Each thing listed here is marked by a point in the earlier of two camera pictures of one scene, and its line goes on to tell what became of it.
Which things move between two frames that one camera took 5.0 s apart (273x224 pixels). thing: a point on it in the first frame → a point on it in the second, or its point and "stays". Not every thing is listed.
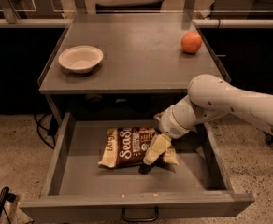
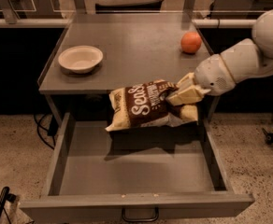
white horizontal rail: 217,23 stays
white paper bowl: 80,59 stays
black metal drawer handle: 142,219 stays
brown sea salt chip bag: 126,146 → 147,105
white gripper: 170,124 → 213,75
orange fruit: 191,42 stays
